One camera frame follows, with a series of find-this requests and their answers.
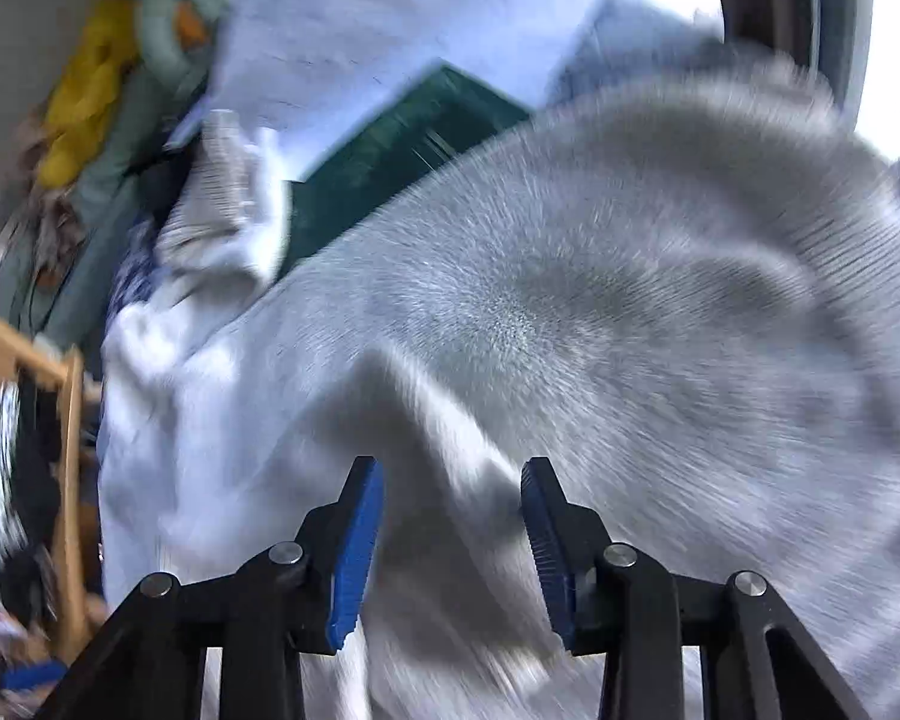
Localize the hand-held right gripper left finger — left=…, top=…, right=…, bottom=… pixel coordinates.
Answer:
left=34, top=456, right=386, bottom=720

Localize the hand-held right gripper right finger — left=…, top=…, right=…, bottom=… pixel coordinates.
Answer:
left=520, top=457, right=871, bottom=720

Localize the grey fleece garment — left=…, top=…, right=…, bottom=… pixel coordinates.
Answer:
left=97, top=79, right=900, bottom=720

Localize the blue patterned cloth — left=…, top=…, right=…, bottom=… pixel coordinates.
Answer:
left=105, top=217, right=173, bottom=331

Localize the white knit cloth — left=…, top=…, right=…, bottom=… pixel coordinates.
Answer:
left=154, top=112, right=293, bottom=293

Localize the wooden chair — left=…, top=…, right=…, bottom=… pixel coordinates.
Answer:
left=0, top=300, right=106, bottom=661

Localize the dark green book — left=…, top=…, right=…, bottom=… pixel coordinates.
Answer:
left=281, top=64, right=533, bottom=275

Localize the teal bed sheet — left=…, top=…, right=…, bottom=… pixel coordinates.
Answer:
left=0, top=67, right=196, bottom=353

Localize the brown floral cloth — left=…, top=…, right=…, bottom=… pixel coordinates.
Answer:
left=15, top=120, right=83, bottom=286

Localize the white handwritten paper sheet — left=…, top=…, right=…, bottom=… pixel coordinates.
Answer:
left=166, top=0, right=616, bottom=181

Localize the yellow cloth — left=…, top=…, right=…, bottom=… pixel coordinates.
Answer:
left=37, top=0, right=143, bottom=188

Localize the teal plush pillow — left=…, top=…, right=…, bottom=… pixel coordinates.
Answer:
left=136, top=0, right=233, bottom=91

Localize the dark window frame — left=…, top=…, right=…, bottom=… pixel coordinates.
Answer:
left=709, top=0, right=871, bottom=136

